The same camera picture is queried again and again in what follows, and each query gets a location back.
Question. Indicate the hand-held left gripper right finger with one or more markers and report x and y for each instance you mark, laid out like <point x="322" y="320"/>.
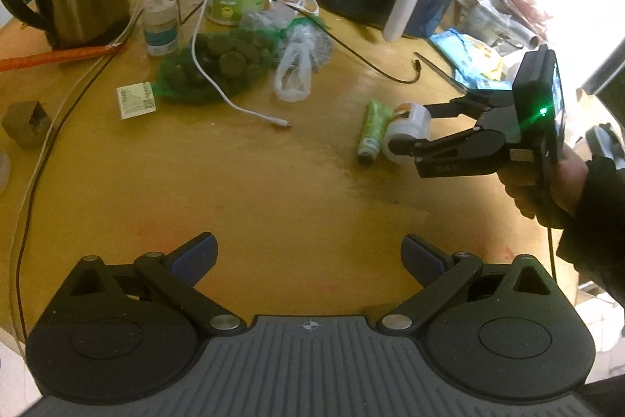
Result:
<point x="422" y="258"/>

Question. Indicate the small jar blue label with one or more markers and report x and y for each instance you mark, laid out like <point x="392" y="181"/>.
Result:
<point x="161" y="23"/>

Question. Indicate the person's right forearm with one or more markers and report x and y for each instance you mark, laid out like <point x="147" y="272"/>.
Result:
<point x="600" y="212"/>

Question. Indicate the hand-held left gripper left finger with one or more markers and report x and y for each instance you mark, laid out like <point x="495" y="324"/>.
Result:
<point x="195" y="260"/>

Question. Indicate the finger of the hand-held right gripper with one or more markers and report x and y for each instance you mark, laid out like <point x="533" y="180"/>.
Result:
<point x="454" y="146"/>
<point x="459" y="107"/>

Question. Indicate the pile of clear food packets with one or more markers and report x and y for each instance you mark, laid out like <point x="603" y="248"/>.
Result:
<point x="498" y="6"/>

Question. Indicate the orange stick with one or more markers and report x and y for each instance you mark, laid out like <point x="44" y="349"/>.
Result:
<point x="53" y="56"/>

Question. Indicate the green net bag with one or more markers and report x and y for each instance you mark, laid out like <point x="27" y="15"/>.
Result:
<point x="234" y="55"/>

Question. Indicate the white plastic jar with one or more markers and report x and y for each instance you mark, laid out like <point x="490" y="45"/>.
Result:
<point x="410" y="129"/>

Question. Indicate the black pen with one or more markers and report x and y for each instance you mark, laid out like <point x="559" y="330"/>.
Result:
<point x="439" y="70"/>

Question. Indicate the clear plastic bag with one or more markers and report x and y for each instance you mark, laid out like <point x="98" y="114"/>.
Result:
<point x="293" y="70"/>

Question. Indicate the person's right hand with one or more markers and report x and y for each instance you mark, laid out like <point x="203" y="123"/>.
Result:
<point x="561" y="182"/>

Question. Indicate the green tube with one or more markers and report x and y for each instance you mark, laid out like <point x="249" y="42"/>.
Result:
<point x="373" y="124"/>

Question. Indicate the yellow snack packet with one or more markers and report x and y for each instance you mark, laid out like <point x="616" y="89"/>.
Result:
<point x="483" y="55"/>

